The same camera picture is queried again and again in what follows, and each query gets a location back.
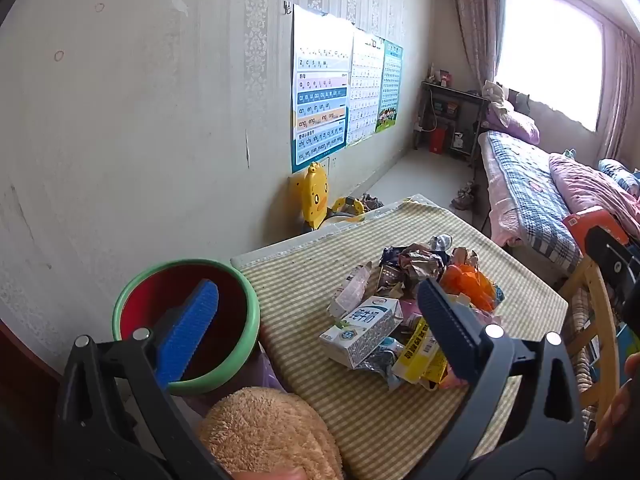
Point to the patterned curtain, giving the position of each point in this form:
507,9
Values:
475,20

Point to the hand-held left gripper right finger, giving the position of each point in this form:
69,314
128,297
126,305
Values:
445,325

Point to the yellow cardboard box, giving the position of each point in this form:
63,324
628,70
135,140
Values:
417,355

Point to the dark shelf rack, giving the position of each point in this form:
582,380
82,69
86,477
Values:
452,92

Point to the yellow duck toy chair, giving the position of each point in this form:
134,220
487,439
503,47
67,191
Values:
315,195

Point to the dark wooden cabinet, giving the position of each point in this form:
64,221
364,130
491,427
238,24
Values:
25,400

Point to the bright window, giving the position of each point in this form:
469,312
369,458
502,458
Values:
550,50

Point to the pink quilt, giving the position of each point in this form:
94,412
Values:
585,180

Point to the clear plastic bottle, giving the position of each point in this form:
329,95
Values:
441,242

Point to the dark blue snack wrapper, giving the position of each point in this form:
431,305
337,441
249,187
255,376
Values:
387,257

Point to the white chart wall poster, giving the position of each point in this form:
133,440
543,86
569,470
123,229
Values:
365,85

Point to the red bin with green rim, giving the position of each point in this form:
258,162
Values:
150,305

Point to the person's right hand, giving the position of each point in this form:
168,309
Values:
617,420

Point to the pink packet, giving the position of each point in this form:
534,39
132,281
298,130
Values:
412,310

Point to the yellow toy car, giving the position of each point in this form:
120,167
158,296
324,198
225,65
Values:
345,205

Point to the white and blue milk carton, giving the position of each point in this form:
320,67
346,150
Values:
360,330

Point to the orange box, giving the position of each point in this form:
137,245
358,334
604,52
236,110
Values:
590,222

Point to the small red bin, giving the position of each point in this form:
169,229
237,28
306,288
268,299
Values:
438,140

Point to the clear pinkish plastic wrapper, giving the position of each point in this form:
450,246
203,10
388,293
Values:
350,290

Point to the blue-green wall poster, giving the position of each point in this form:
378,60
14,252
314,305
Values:
390,80

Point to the pair of shoes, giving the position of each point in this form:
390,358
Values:
465,197

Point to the pink pillow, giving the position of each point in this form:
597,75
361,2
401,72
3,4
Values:
515,122

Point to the tan plush toy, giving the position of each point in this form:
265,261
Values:
260,430

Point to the orange plastic bag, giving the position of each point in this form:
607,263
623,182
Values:
465,280

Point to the bed with plaid sheet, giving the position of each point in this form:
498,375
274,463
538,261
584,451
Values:
525,185

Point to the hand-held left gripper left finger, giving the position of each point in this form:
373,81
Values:
190,330

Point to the wooden chair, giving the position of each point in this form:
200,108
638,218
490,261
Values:
600,300

